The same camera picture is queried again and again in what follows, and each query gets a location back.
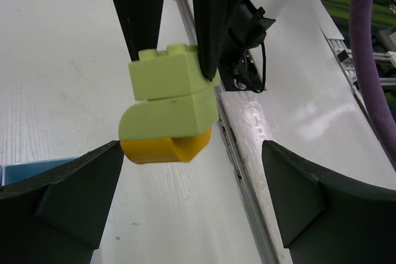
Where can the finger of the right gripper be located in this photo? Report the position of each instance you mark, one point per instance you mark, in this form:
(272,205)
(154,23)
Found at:
(212,19)

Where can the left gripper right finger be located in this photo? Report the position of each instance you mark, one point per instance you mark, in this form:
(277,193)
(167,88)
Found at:
(326,217)

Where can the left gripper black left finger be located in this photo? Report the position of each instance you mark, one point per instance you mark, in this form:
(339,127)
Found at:
(59,216)

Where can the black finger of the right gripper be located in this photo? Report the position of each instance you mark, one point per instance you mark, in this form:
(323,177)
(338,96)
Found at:
(140,22)

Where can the light green duplo brick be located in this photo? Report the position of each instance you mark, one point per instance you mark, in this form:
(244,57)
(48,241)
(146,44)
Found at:
(183,116)
(172,72)

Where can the yellow duplo brick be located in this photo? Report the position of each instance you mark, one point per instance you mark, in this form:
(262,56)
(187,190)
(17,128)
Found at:
(165,150)

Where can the light blue container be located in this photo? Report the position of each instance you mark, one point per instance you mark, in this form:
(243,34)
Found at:
(15,172)

